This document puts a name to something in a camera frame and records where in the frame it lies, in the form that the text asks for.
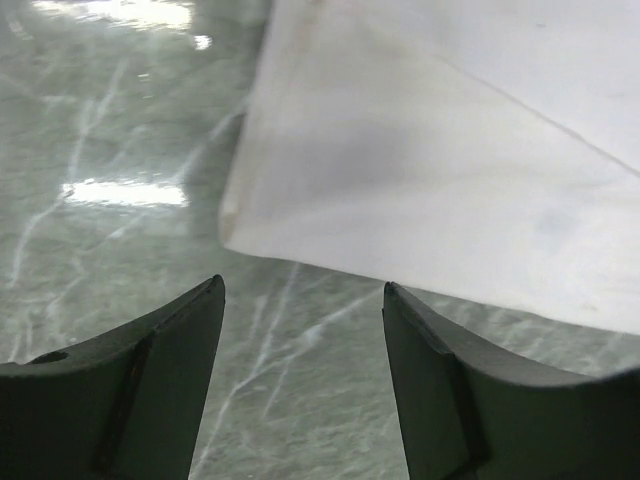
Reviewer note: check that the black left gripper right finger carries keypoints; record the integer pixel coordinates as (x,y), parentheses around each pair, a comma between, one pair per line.
(469,409)

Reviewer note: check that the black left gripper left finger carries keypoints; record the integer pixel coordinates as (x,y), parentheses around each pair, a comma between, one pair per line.
(126,404)

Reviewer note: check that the cream white t-shirt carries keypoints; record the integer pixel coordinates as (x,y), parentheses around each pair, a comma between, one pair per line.
(485,150)

